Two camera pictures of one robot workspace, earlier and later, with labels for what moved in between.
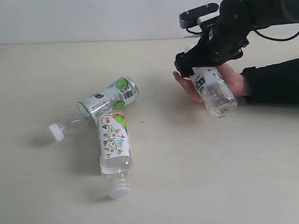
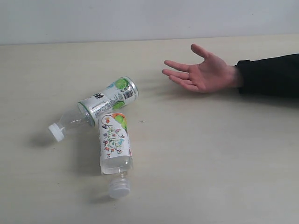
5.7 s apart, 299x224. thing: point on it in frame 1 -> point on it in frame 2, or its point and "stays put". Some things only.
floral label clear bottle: [116, 155] stays put
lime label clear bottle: [120, 93] stays put
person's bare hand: [189, 86] -> [214, 74]
